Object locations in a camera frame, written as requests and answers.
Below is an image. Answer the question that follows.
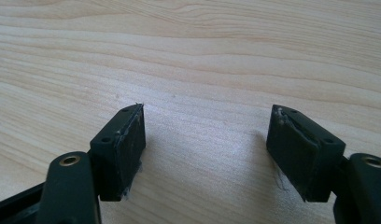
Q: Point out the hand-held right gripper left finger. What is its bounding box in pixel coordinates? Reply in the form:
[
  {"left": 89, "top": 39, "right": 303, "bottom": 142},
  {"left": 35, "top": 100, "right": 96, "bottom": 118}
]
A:
[{"left": 90, "top": 103, "right": 147, "bottom": 203}]

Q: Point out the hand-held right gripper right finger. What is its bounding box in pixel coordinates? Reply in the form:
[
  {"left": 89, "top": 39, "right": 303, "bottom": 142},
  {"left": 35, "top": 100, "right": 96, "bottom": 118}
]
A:
[{"left": 265, "top": 104, "right": 346, "bottom": 203}]

